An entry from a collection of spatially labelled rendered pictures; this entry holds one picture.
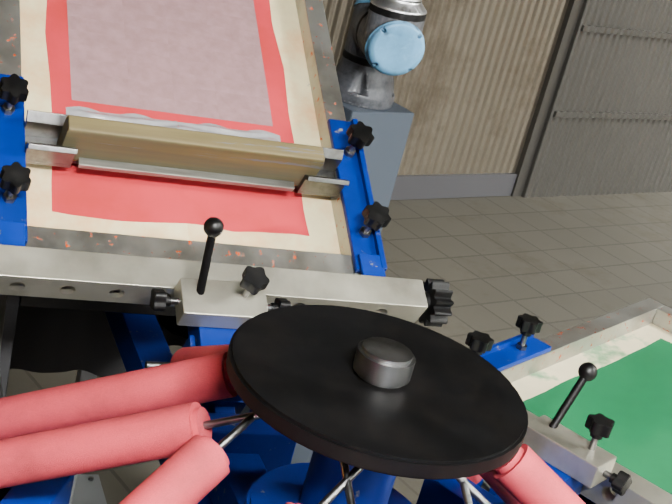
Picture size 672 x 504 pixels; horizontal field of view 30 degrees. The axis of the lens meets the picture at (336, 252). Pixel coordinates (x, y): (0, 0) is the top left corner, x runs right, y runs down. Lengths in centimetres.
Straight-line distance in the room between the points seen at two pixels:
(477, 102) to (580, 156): 88
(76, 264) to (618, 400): 103
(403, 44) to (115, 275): 98
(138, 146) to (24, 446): 69
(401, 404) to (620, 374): 121
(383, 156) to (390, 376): 154
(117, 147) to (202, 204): 17
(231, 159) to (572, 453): 67
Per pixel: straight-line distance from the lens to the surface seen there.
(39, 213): 189
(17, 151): 189
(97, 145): 189
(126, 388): 140
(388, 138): 273
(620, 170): 710
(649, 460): 213
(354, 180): 206
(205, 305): 173
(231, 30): 224
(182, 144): 190
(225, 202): 199
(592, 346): 246
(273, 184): 200
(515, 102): 631
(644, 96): 700
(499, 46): 608
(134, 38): 216
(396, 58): 253
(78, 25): 215
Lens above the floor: 188
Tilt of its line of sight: 21 degrees down
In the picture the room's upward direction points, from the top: 15 degrees clockwise
